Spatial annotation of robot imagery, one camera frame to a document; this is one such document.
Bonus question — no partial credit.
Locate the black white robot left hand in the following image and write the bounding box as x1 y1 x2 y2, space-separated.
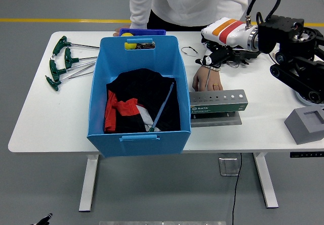
31 212 54 225

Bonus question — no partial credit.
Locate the person's left hand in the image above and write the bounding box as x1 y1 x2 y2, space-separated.
191 64 224 92

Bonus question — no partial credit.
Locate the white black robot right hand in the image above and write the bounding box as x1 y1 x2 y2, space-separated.
194 17 254 66

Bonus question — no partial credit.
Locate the grey metal hex key rack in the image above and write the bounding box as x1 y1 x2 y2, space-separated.
189 89 249 127

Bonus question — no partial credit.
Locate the long thick T-handle hex key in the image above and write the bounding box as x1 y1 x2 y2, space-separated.
148 82 175 132

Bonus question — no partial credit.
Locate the silver floor socket box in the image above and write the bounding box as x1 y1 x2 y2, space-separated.
218 157 240 176

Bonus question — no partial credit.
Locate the large light blue plastic box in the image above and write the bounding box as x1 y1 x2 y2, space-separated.
87 35 192 158

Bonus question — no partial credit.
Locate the yellow ball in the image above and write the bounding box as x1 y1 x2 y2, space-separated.
120 32 139 50

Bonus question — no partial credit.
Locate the black glossy plastic tray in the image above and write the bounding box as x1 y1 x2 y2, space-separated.
222 45 262 66

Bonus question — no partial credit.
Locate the small dark blue bin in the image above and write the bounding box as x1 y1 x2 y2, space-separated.
118 28 167 36

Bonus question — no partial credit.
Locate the person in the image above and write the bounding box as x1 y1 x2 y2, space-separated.
113 0 250 92

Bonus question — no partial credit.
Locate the white table leg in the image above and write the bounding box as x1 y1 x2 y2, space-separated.
253 153 279 209
78 154 100 212

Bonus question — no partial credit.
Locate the black red white clothing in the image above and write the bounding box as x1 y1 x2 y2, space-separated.
104 68 181 134

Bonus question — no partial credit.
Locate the grey block with square recess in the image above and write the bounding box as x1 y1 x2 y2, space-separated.
283 106 324 145

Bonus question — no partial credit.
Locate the black table control panel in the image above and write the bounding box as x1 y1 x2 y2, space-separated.
290 151 324 158

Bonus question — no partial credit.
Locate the white bead bracelet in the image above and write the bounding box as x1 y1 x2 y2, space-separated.
199 64 221 72

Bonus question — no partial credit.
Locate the thin wire loop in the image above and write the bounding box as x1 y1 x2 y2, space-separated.
180 46 199 58

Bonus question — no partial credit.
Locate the green T-handle hex key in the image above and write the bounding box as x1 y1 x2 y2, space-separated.
49 59 96 82
52 35 100 57
64 47 98 69
45 71 94 92

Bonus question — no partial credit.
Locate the black floor cable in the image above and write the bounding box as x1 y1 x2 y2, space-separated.
231 153 243 225

